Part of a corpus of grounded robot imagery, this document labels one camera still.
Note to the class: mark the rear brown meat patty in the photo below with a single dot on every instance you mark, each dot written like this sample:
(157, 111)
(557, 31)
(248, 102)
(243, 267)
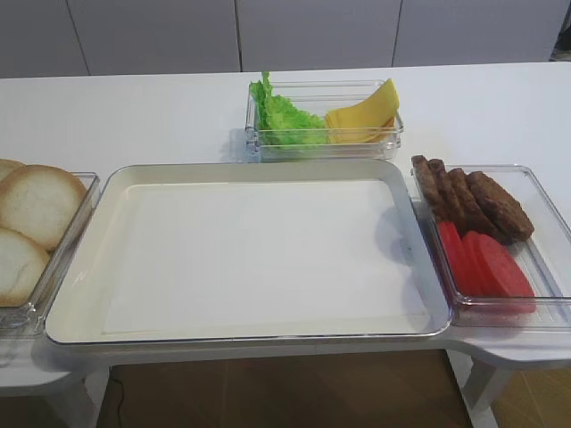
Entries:
(429, 188)

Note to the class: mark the brown meat patty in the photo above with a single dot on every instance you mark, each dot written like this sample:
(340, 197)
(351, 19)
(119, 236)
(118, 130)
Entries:
(429, 188)
(451, 201)
(471, 216)
(505, 212)

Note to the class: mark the white paper tray liner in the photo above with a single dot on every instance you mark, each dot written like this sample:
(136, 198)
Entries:
(262, 259)

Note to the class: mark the yellow cheese slices stack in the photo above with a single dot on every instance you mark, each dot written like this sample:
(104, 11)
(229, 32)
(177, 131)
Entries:
(363, 122)

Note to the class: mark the rear bun half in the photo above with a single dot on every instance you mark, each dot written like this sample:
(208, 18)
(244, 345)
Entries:
(8, 166)

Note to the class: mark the round bun half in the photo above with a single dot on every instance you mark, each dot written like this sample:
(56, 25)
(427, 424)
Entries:
(39, 202)

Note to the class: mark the front brown meat patty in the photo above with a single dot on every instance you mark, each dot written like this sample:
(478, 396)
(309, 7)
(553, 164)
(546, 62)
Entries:
(505, 212)

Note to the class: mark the clear bun container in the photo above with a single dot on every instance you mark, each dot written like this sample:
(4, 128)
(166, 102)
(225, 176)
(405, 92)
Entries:
(27, 316)

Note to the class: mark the clear patty tomato container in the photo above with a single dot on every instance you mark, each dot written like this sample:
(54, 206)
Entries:
(544, 258)

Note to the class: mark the rear red tomato slice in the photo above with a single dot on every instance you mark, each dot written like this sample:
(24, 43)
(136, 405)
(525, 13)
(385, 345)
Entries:
(456, 256)

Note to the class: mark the front red tomato slice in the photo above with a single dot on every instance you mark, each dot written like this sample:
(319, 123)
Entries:
(503, 276)

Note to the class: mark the front bun half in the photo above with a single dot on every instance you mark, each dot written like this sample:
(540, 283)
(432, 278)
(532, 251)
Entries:
(22, 264)

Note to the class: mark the green lettuce leaf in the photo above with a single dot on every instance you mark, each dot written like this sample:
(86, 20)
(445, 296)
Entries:
(284, 124)

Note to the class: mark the white serving tray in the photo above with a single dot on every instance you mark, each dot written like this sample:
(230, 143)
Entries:
(82, 301)

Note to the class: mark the red tomato slice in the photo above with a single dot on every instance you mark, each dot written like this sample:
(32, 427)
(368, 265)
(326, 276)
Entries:
(503, 276)
(456, 256)
(478, 278)

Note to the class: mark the clear lettuce cheese container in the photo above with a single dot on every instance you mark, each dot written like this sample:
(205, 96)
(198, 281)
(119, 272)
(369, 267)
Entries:
(319, 98)

